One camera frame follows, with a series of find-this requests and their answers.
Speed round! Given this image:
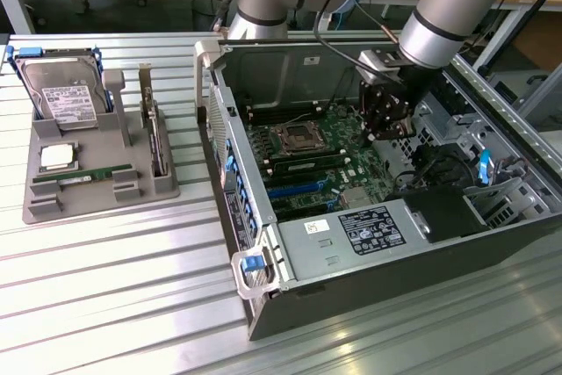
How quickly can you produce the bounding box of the open grey PC case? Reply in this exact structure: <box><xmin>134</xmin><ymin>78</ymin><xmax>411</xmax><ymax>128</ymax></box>
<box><xmin>194</xmin><ymin>38</ymin><xmax>562</xmax><ymax>342</ymax></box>

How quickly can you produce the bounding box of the blue expansion slot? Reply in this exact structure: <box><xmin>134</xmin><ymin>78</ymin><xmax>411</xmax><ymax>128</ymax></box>
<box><xmin>266</xmin><ymin>178</ymin><xmax>331</xmax><ymax>201</ymax></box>

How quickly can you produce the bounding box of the grey computer case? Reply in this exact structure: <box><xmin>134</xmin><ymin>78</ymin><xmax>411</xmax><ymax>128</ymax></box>
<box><xmin>486</xmin><ymin>70</ymin><xmax>562</xmax><ymax>131</ymax></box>

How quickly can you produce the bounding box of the graphics card with metal bracket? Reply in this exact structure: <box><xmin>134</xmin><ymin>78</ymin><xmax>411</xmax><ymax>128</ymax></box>
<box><xmin>137</xmin><ymin>62</ymin><xmax>171</xmax><ymax>179</ymax></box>

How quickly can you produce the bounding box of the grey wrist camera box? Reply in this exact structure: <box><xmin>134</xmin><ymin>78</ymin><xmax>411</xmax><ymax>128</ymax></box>
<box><xmin>357</xmin><ymin>48</ymin><xmax>403</xmax><ymax>74</ymax></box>

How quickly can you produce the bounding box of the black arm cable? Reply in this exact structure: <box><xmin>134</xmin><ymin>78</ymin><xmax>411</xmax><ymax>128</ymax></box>
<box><xmin>312</xmin><ymin>0</ymin><xmax>403</xmax><ymax>73</ymax></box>

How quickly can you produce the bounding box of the silver CPU chip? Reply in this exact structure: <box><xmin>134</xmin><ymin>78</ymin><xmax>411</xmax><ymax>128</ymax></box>
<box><xmin>39</xmin><ymin>143</ymin><xmax>81</xmax><ymax>172</ymax></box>

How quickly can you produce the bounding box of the green RAM stick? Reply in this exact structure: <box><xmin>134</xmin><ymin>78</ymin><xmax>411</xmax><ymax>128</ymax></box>
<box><xmin>33</xmin><ymin>165</ymin><xmax>133</xmax><ymax>184</ymax></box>

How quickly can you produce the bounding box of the blue disk wire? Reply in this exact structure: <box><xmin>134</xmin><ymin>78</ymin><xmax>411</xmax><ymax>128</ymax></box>
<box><xmin>477</xmin><ymin>149</ymin><xmax>494</xmax><ymax>186</ymax></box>

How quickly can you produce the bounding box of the grey power supply with labels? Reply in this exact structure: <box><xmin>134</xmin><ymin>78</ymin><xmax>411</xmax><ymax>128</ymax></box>
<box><xmin>277</xmin><ymin>198</ymin><xmax>423</xmax><ymax>283</ymax></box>

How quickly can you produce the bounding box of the green motherboard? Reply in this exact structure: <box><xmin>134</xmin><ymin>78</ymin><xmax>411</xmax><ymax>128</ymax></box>
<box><xmin>244</xmin><ymin>101</ymin><xmax>410</xmax><ymax>223</ymax></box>

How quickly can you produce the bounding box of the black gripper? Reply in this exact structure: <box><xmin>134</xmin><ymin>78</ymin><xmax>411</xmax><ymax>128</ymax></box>
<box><xmin>357</xmin><ymin>64</ymin><xmax>443</xmax><ymax>147</ymax></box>

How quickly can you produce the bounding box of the blue case latch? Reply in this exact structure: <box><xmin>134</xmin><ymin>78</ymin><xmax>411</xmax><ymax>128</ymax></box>
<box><xmin>240</xmin><ymin>255</ymin><xmax>265</xmax><ymax>274</ymax></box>

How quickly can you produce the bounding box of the large brown cardboard box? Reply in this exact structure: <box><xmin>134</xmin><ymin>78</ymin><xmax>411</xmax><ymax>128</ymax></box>
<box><xmin>512</xmin><ymin>14</ymin><xmax>562</xmax><ymax>72</ymax></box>

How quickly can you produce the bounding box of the grey parts rack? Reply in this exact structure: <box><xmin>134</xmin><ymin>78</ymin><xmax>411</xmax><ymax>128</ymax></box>
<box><xmin>22</xmin><ymin>69</ymin><xmax>182</xmax><ymax>225</ymax></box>

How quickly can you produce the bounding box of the CPU socket with metal frame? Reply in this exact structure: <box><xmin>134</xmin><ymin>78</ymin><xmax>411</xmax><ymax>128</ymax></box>
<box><xmin>268</xmin><ymin>121</ymin><xmax>319</xmax><ymax>157</ymax></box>

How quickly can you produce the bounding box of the black plastic shroud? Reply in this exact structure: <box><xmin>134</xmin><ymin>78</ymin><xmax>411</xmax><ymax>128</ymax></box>
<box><xmin>402</xmin><ymin>184</ymin><xmax>489</xmax><ymax>245</ymax></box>

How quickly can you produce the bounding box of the hard disk in blue carrier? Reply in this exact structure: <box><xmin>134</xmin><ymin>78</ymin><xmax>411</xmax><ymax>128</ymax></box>
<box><xmin>12</xmin><ymin>45</ymin><xmax>110</xmax><ymax>133</ymax></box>

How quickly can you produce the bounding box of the dark installed RAM stick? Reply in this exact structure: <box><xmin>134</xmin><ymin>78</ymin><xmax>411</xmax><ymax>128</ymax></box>
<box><xmin>273</xmin><ymin>156</ymin><xmax>344</xmax><ymax>176</ymax></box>

